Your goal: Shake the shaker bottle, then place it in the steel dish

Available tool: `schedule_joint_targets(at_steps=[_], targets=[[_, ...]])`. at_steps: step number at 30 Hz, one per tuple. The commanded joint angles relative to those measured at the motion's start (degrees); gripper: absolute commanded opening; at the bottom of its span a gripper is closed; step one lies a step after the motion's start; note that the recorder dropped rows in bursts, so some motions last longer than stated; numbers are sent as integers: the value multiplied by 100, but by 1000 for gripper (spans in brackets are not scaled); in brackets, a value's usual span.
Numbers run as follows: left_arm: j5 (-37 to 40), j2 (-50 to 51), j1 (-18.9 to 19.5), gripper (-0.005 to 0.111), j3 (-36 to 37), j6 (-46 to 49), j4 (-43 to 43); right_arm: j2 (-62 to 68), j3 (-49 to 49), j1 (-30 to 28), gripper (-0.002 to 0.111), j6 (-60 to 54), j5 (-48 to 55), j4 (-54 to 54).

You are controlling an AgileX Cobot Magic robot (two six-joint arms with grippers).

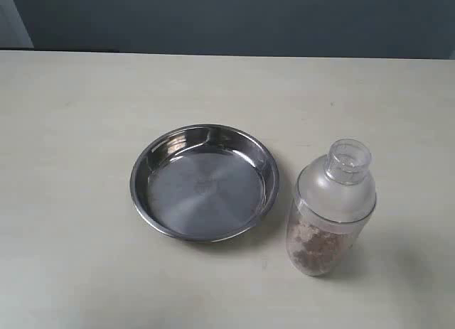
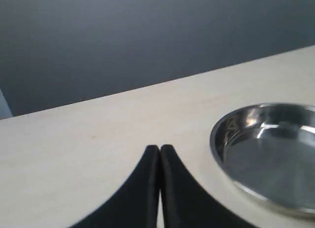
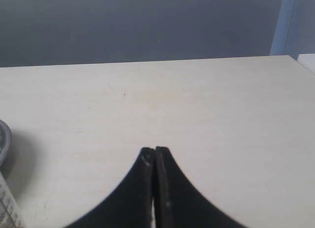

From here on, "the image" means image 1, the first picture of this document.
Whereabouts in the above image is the clear plastic shaker bottle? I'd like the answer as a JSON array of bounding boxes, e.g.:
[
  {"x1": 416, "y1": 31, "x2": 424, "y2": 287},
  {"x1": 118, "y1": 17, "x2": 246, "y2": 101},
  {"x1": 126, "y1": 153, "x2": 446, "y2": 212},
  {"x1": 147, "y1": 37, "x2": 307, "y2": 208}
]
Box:
[{"x1": 286, "y1": 139, "x2": 378, "y2": 276}]

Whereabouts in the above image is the round stainless steel plate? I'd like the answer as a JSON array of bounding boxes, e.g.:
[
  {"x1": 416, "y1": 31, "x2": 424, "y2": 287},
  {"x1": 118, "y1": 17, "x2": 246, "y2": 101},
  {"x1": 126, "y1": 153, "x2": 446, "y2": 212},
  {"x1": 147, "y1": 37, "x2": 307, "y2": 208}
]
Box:
[{"x1": 129, "y1": 124, "x2": 280, "y2": 243}]

